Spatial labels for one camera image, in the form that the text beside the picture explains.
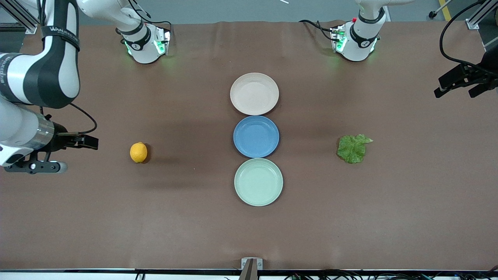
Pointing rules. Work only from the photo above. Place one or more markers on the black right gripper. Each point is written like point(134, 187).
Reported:
point(59, 140)

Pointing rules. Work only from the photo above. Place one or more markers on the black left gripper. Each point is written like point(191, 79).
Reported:
point(490, 67)

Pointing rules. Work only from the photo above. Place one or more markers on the yellow lemon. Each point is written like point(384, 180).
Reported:
point(138, 152)

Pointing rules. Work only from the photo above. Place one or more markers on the green lettuce leaf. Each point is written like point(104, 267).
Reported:
point(352, 149)

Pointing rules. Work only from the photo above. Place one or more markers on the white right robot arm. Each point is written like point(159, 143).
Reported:
point(58, 77)

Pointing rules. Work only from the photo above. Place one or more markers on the brown table cover sheet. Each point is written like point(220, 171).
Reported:
point(97, 214)

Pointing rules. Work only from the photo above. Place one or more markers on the thin rod with black foot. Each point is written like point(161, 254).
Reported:
point(432, 14)

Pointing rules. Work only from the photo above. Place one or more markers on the blue round plate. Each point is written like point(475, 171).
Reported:
point(256, 137)

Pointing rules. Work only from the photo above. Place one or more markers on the beige round plate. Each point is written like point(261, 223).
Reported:
point(254, 94)

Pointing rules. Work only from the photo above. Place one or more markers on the pale green round plate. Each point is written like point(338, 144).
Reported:
point(258, 182)

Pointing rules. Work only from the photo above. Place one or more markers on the aluminium frame profile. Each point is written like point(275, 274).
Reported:
point(23, 19)
point(476, 19)

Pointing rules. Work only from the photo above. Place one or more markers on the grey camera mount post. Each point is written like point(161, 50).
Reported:
point(249, 272)

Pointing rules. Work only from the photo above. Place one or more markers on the small metal bracket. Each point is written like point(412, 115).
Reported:
point(260, 263)

